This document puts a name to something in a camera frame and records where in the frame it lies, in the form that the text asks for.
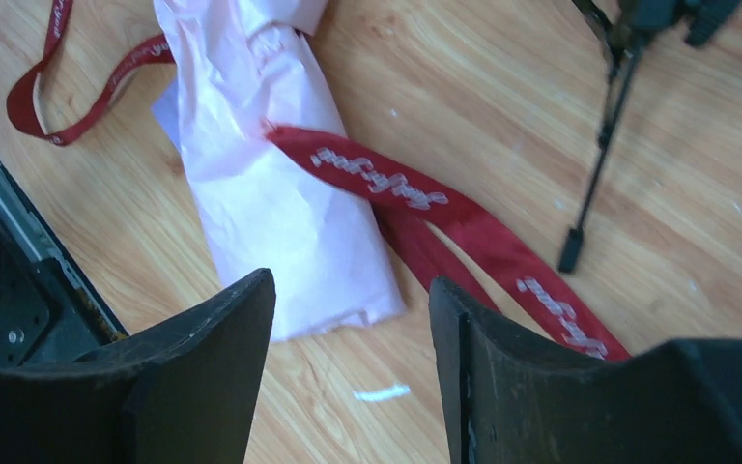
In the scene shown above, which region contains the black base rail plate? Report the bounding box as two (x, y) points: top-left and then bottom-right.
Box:
(0, 160), (128, 368)

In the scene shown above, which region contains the black microphone tripod stand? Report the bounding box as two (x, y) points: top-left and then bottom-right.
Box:
(557, 0), (742, 274)

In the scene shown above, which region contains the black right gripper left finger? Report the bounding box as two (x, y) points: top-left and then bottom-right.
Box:
(0, 269), (275, 463)

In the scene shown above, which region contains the dark red printed ribbon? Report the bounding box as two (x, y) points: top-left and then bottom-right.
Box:
(6, 1), (628, 361)

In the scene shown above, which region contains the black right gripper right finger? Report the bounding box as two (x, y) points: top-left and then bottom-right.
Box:
(429, 277), (742, 464)

